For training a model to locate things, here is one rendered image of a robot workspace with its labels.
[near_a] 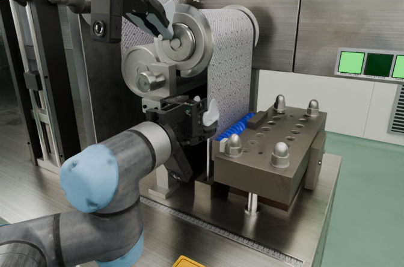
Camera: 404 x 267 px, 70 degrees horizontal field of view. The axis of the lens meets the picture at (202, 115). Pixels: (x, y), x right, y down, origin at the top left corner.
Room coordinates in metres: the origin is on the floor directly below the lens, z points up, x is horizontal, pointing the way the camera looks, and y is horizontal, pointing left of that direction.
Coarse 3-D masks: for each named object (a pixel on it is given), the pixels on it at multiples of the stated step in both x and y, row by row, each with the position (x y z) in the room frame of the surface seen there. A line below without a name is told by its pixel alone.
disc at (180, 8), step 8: (176, 8) 0.62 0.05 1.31; (184, 8) 0.61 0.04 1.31; (192, 8) 0.60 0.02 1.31; (200, 16) 0.59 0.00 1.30; (200, 24) 0.59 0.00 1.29; (208, 24) 0.58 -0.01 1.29; (208, 32) 0.58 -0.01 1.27; (208, 40) 0.58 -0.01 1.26; (208, 48) 0.58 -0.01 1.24; (160, 56) 0.64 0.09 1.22; (208, 56) 0.58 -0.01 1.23; (200, 64) 0.59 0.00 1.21; (176, 72) 0.62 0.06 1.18; (184, 72) 0.61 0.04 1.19; (192, 72) 0.60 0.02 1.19; (200, 72) 0.59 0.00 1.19
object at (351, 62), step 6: (342, 54) 0.75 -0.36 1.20; (348, 54) 0.74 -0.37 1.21; (354, 54) 0.73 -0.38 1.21; (360, 54) 0.73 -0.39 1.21; (342, 60) 0.75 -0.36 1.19; (348, 60) 0.74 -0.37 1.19; (354, 60) 0.73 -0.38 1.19; (360, 60) 0.72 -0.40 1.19; (342, 66) 0.74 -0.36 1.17; (348, 66) 0.74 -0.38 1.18; (354, 66) 0.73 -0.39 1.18; (360, 66) 0.72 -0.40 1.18; (354, 72) 0.73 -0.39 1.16
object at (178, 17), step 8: (176, 16) 0.61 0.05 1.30; (184, 16) 0.60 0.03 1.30; (192, 16) 0.60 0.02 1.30; (192, 24) 0.59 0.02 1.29; (200, 32) 0.58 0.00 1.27; (200, 40) 0.58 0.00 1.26; (160, 48) 0.63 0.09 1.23; (200, 48) 0.58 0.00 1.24; (192, 56) 0.59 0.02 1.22; (200, 56) 0.58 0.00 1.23; (176, 64) 0.61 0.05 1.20; (184, 64) 0.60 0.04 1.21; (192, 64) 0.59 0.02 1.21
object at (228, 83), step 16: (224, 64) 0.64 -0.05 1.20; (240, 64) 0.72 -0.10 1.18; (208, 80) 0.59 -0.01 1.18; (224, 80) 0.65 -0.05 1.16; (240, 80) 0.73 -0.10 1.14; (208, 96) 0.59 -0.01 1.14; (224, 96) 0.65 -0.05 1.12; (240, 96) 0.73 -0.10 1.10; (224, 112) 0.65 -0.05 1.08; (240, 112) 0.74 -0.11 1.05; (224, 128) 0.65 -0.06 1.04; (208, 144) 0.59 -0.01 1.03
